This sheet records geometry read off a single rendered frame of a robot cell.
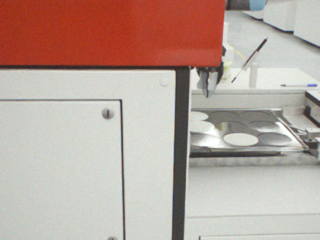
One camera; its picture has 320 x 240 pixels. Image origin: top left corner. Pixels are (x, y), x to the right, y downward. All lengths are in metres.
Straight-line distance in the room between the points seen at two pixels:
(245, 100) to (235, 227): 0.65
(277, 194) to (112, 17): 0.69
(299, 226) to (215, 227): 0.21
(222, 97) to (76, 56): 0.95
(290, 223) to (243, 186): 0.17
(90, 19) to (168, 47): 0.13
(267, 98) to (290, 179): 0.45
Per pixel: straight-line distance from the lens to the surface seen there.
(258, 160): 1.34
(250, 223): 1.11
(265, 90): 1.64
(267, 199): 1.17
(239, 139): 1.32
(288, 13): 9.98
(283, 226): 1.14
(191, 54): 0.72
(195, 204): 1.11
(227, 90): 1.61
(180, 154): 0.77
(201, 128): 1.39
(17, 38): 0.73
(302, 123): 1.58
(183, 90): 0.73
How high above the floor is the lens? 1.38
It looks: 22 degrees down
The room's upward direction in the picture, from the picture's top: 1 degrees clockwise
